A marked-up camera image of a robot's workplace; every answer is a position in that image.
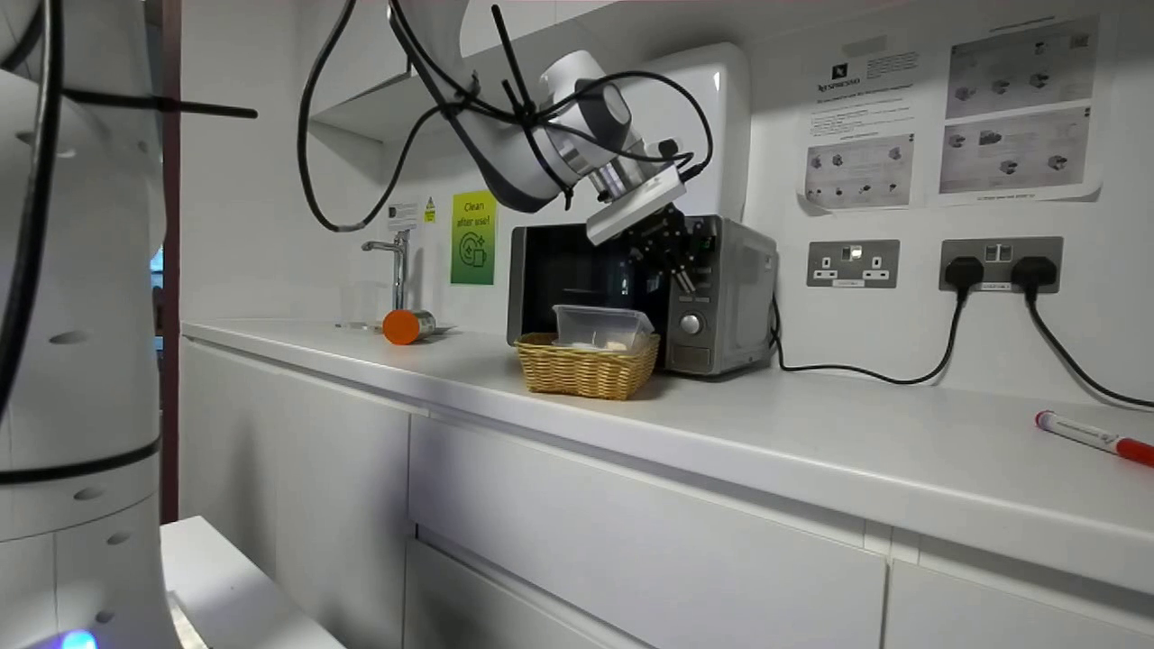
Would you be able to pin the silver wall socket with plugs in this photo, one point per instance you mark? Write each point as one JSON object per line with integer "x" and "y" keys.
{"x": 1002, "y": 248}

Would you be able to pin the silver black microwave oven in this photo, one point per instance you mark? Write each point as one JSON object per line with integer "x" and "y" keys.
{"x": 741, "y": 307}

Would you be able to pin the small yellow warning sticker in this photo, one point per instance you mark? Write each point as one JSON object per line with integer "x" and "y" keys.
{"x": 430, "y": 209}

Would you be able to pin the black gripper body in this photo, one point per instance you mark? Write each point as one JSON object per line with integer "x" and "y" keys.
{"x": 655, "y": 238}

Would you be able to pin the clear plastic food container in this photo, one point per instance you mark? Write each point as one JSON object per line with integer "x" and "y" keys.
{"x": 599, "y": 324}

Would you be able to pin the black power plug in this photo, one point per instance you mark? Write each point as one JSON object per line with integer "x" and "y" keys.
{"x": 966, "y": 275}
{"x": 1034, "y": 275}

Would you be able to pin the white red marker pen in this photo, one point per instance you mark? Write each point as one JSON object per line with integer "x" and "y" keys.
{"x": 1088, "y": 435}

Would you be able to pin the white wrist mount plate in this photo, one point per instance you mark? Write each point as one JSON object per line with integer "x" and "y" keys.
{"x": 633, "y": 206}

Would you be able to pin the white robot mounting table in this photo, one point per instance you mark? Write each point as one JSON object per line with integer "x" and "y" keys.
{"x": 228, "y": 587}

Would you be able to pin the white wall water heater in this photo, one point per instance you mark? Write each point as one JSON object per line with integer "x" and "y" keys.
{"x": 717, "y": 108}

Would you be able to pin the chrome sink faucet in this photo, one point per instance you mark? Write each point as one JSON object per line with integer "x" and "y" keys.
{"x": 402, "y": 264}

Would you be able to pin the woven wicker basket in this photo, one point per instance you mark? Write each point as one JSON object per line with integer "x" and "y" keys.
{"x": 586, "y": 370}

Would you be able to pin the white cabinet door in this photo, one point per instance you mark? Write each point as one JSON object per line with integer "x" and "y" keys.
{"x": 300, "y": 479}

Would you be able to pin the white lower cabinet front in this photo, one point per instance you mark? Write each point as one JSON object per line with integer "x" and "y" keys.
{"x": 480, "y": 608}

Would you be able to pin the white wall shelf unit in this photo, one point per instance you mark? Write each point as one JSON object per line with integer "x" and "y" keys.
{"x": 361, "y": 129}

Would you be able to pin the green wall sticker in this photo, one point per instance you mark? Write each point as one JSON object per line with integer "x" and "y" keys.
{"x": 475, "y": 247}

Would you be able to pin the white instruction poster with pictures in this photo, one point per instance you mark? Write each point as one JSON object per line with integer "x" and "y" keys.
{"x": 924, "y": 108}

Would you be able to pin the wide white cabinet drawer front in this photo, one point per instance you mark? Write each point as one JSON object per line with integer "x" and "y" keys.
{"x": 652, "y": 543}

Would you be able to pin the clear drinking glass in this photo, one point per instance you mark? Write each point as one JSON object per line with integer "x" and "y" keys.
{"x": 358, "y": 307}

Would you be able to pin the white cabinet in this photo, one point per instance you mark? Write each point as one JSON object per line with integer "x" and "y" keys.
{"x": 480, "y": 608}
{"x": 1022, "y": 613}

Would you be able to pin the silver wall socket without plugs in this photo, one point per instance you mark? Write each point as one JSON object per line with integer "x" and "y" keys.
{"x": 853, "y": 264}

